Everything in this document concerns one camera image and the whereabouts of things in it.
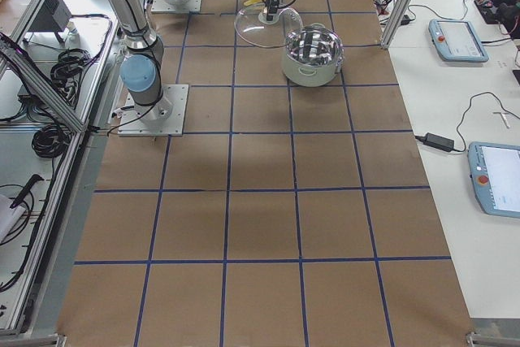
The yellow corn cob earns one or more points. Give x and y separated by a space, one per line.
248 3

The glass pot lid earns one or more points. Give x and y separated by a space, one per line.
255 26

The pale green steel pot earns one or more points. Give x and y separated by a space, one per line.
313 56

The far blue teach pendant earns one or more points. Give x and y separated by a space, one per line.
457 41

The blue teach pendant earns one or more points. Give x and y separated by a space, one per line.
457 41
494 173

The grey control box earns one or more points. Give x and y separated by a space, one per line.
52 17

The brown paper table mat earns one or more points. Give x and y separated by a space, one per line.
284 216

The black power adapter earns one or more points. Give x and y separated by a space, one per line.
437 142

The white T-shaped tool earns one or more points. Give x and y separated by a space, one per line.
504 118

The near blue teach pendant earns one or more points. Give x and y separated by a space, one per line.
494 173

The aluminium side frame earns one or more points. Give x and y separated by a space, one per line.
49 93

